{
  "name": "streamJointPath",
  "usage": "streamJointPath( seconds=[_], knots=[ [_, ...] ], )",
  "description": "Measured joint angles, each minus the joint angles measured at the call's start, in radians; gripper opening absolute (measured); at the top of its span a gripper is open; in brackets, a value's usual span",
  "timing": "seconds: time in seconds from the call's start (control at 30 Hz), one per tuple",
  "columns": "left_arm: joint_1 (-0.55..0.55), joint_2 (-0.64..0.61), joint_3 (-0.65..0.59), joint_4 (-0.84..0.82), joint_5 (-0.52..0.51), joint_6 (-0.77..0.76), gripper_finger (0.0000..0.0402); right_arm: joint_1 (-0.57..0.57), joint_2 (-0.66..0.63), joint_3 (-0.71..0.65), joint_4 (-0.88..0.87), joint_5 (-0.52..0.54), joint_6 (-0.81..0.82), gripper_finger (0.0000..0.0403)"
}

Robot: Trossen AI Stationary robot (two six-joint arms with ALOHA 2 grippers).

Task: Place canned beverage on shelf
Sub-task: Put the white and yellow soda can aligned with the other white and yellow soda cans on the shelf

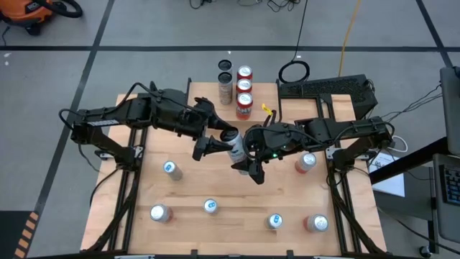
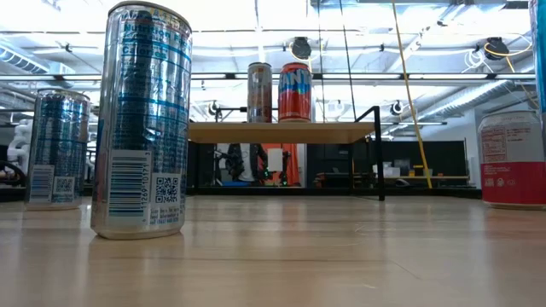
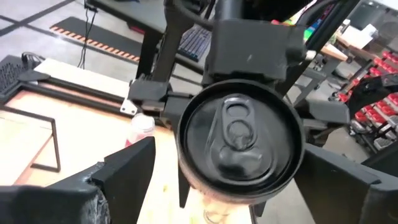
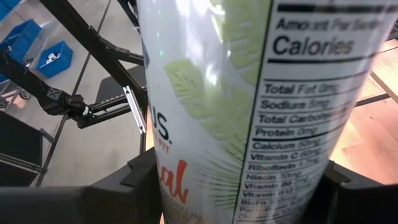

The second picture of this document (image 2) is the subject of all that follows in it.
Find orange Fanta strawberry soda can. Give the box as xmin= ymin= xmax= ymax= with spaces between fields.
xmin=277 ymin=61 xmax=314 ymax=124

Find slim pale can black top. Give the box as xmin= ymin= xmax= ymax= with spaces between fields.
xmin=247 ymin=61 xmax=274 ymax=125

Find silver blue slim energy can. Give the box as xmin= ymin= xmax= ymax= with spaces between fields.
xmin=528 ymin=0 xmax=546 ymax=116
xmin=90 ymin=0 xmax=193 ymax=241
xmin=24 ymin=88 xmax=92 ymax=212

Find wooden shelf black legs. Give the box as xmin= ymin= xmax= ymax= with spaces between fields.
xmin=187 ymin=105 xmax=386 ymax=202

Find orange cloth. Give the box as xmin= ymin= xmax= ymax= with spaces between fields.
xmin=260 ymin=143 xmax=302 ymax=188

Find person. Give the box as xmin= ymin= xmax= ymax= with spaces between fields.
xmin=219 ymin=143 xmax=269 ymax=187

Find black partition panel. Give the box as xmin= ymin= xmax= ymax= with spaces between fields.
xmin=305 ymin=140 xmax=469 ymax=188

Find white pink soda can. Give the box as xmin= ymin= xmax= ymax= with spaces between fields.
xmin=476 ymin=109 xmax=546 ymax=211

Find white machine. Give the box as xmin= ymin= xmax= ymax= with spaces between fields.
xmin=6 ymin=119 xmax=34 ymax=174

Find black hanging cable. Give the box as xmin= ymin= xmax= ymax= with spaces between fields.
xmin=339 ymin=0 xmax=357 ymax=125

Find yellow hanging cable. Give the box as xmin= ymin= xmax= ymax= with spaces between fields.
xmin=390 ymin=0 xmax=434 ymax=190

